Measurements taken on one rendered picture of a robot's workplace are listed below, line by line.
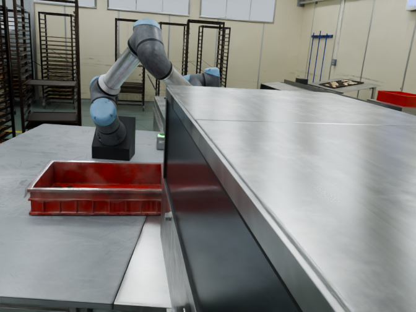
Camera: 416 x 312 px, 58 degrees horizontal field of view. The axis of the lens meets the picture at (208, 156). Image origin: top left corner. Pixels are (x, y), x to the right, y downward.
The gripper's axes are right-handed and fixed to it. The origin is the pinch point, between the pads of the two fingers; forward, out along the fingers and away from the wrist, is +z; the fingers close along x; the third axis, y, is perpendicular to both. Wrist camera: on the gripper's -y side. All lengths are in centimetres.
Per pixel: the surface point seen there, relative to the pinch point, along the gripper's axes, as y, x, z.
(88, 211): 74, -57, 2
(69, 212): 74, -64, 1
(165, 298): 119, -32, 7
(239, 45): -707, 163, -12
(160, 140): -13.1, -31.7, 3.0
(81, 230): 85, -58, 3
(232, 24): -707, 150, -60
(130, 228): 83, -43, 6
